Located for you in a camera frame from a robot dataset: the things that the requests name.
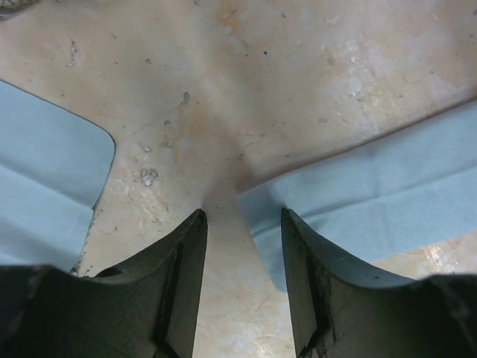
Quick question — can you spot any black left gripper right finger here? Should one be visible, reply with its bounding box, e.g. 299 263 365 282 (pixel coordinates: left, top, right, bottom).
281 209 476 357

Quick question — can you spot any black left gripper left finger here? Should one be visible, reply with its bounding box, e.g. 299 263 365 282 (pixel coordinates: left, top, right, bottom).
1 210 207 357

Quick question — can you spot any light blue cloth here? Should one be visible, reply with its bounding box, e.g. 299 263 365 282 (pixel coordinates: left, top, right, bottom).
236 102 476 291
1 82 116 271

